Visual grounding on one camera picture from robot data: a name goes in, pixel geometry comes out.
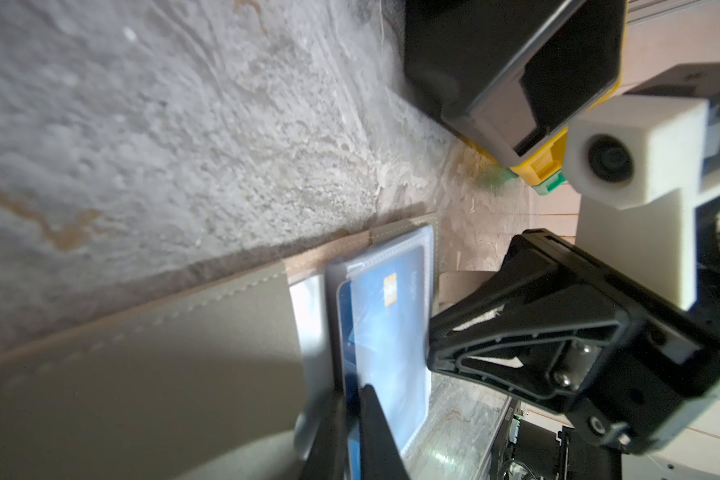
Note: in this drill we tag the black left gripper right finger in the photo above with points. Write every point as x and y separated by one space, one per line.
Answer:
379 455

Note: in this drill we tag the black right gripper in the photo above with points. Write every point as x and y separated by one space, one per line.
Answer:
625 367

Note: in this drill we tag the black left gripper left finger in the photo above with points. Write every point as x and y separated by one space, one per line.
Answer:
328 455

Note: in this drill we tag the beige leather card holder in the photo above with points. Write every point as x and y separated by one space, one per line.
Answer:
227 380

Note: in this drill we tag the blue credit card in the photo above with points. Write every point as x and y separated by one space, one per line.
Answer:
383 301

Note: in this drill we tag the green plastic bin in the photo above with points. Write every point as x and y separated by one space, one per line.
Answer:
550 184

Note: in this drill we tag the yellow plastic bin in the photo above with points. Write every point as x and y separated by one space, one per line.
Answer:
539 166

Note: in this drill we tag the black plastic bin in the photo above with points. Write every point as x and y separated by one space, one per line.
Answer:
509 75

